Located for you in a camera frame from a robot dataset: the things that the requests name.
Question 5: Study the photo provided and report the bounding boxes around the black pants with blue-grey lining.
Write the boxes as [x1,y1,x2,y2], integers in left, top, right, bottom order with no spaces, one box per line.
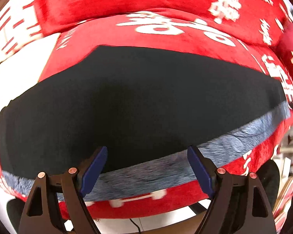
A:
[0,45,292,201]

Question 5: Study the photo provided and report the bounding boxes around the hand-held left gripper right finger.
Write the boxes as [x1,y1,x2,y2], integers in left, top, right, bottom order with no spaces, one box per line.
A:
[187,145,277,234]

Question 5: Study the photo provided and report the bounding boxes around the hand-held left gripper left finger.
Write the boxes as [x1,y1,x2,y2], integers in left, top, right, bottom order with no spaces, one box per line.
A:
[18,146,108,234]

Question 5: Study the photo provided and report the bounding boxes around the black cable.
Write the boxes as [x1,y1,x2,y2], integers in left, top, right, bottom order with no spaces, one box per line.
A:
[129,218,141,234]

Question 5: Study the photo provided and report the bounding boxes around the red printed blanket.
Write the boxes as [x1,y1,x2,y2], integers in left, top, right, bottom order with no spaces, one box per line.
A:
[0,0,293,221]

